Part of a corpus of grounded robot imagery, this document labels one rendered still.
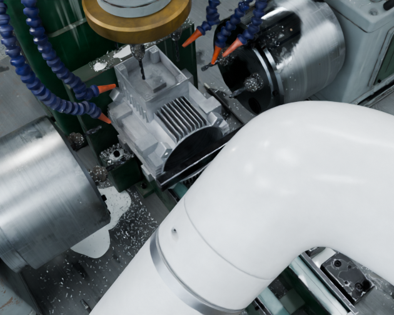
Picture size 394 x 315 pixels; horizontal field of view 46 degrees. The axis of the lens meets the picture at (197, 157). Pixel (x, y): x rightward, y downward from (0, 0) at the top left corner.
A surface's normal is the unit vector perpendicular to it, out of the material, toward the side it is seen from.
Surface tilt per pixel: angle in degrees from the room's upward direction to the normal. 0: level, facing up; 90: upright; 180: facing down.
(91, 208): 69
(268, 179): 38
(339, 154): 24
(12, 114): 0
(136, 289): 44
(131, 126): 0
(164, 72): 0
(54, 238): 77
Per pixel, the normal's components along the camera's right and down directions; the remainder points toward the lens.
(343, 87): -0.81, 0.51
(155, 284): -0.59, -0.07
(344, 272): -0.04, -0.55
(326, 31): 0.33, 0.00
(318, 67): 0.53, 0.43
